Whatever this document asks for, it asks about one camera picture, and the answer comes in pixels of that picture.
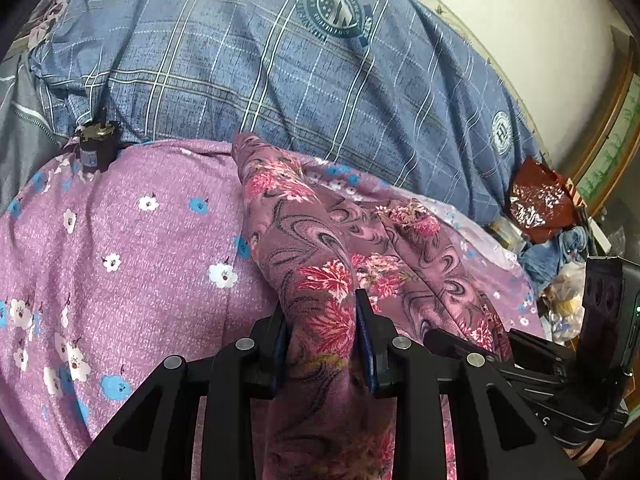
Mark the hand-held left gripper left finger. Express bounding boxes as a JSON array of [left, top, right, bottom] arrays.
[[64, 302, 290, 480]]

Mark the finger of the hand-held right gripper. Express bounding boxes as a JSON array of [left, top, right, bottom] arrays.
[[424, 329, 506, 365], [509, 329, 583, 378]]

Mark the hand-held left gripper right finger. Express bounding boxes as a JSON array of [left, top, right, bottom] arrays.
[[354, 289, 586, 480]]

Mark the mauve floral garment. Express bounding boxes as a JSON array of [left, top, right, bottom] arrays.
[[232, 131, 513, 480]]

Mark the clear plastic bag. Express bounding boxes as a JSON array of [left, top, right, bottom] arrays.
[[542, 260, 588, 343]]

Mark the blue denim cloth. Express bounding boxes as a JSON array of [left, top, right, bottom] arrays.
[[520, 225, 588, 293]]

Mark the red patterned bag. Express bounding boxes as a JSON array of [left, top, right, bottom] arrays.
[[509, 157, 586, 243]]

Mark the purple flower-print bedsheet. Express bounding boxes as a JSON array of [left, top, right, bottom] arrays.
[[0, 140, 546, 480]]

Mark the wooden framed panel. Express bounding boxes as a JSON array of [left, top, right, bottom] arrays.
[[555, 25, 640, 211]]

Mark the small dark bottle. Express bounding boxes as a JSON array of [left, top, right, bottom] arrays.
[[75, 120, 121, 171]]

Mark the blue plaid quilt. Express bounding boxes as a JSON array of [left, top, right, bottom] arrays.
[[30, 0, 543, 226]]

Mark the grey plaid cloth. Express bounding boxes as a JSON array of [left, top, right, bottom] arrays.
[[0, 50, 68, 211]]

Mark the pale pink crumpled cloth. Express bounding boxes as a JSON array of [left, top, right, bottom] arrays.
[[25, 0, 68, 51]]

